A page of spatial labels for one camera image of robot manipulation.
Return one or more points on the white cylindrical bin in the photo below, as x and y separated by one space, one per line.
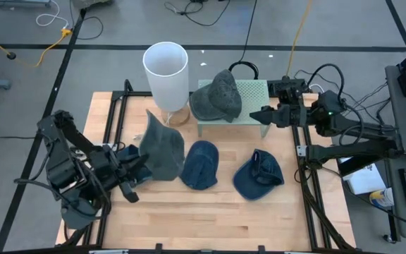
166 88

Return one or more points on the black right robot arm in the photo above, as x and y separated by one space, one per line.
347 151

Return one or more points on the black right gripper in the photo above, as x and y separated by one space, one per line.
293 116

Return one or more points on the white cardboard box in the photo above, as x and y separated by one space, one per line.
365 181

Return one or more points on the grey denim cap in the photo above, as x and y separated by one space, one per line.
217 98
162 148

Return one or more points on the black aluminium table frame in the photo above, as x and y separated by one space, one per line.
128 88

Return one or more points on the small clear plastic piece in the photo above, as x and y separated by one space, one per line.
137 137

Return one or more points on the green perforated metal shelf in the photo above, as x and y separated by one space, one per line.
256 93

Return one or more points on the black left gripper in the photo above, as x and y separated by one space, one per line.
113 169

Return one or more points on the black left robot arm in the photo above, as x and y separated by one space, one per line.
62 166

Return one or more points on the black floor puck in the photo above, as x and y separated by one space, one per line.
11 55

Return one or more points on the white wipes canister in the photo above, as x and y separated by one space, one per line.
381 198

